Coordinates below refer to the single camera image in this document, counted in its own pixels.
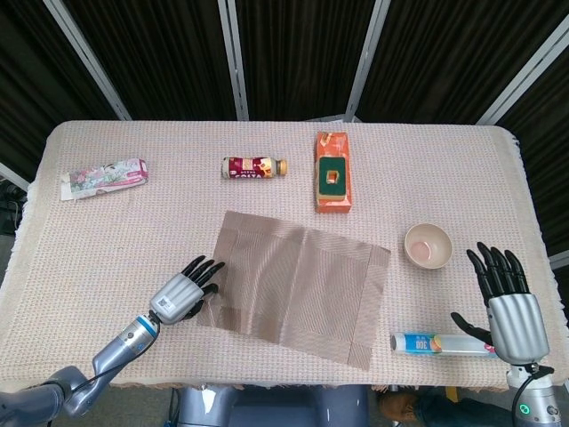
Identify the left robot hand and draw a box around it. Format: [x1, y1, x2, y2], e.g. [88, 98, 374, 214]
[148, 254, 227, 326]

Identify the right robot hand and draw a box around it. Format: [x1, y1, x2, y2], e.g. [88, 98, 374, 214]
[450, 242, 550, 366]

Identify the beige bowl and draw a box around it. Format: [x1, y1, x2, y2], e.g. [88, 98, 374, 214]
[403, 222, 454, 270]

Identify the brown woven placemat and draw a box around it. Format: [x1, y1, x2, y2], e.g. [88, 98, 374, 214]
[197, 210, 392, 372]

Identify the beige woven tablecloth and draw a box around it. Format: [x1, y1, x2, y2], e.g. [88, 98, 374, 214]
[0, 119, 569, 399]

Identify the plastic food wrap box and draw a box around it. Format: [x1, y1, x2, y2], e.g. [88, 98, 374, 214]
[389, 331, 501, 359]

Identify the pink floral cardboard box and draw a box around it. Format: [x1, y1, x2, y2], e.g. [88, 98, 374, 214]
[60, 157, 150, 202]

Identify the grey robot torso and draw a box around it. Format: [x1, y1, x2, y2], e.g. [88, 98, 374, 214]
[171, 384, 370, 427]

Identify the brown shoe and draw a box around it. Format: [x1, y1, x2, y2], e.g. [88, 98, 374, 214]
[378, 391, 421, 422]

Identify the Costa coffee bottle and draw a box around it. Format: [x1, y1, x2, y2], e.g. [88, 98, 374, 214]
[220, 155, 289, 181]

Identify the dark pleated screen panel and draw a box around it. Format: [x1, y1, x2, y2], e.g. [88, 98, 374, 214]
[497, 37, 569, 259]
[355, 0, 569, 125]
[0, 0, 121, 179]
[235, 0, 379, 121]
[61, 0, 236, 121]

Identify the orange carton box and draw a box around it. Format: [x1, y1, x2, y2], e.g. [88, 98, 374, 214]
[314, 131, 355, 215]

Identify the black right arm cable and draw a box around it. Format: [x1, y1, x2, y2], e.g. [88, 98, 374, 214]
[510, 363, 556, 427]

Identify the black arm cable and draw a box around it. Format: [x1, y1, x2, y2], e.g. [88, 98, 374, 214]
[510, 363, 556, 427]
[66, 310, 161, 395]

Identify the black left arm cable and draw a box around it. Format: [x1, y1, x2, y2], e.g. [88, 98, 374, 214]
[66, 310, 161, 395]

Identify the white screen frame post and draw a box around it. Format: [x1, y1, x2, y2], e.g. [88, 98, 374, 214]
[0, 162, 32, 190]
[475, 17, 569, 125]
[344, 0, 392, 122]
[217, 0, 250, 121]
[43, 0, 132, 121]

